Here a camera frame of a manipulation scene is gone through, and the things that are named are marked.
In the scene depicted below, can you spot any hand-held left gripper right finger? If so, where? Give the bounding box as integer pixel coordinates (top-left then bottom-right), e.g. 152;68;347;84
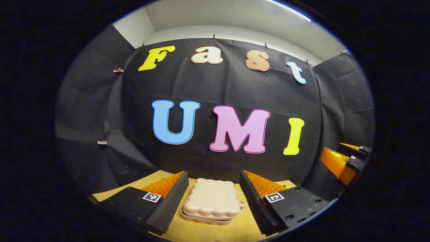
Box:
239;170;331;236

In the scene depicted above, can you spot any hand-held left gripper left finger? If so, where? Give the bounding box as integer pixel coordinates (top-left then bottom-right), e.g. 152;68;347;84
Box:
97;171;189;236

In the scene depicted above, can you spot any pink suitcase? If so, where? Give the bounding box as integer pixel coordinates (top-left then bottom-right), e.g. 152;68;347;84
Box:
181;178;248;226

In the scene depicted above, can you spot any black backdrop cloth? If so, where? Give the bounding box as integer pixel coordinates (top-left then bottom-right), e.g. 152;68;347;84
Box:
55;25;375;202

